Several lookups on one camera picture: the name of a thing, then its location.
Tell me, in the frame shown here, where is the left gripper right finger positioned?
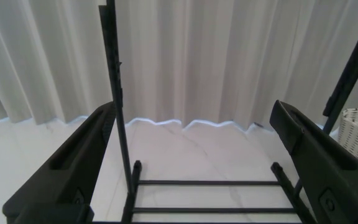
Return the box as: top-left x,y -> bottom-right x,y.
269,100 -> 358,224

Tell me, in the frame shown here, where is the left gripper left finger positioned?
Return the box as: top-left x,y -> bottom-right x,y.
2,101 -> 117,224

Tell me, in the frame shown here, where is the white laundry basket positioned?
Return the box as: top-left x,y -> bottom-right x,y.
337,108 -> 358,170

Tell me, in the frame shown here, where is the black clothes rack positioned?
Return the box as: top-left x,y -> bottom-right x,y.
91,0 -> 358,224

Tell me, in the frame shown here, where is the white curtain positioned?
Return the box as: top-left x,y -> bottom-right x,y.
0,0 -> 358,133

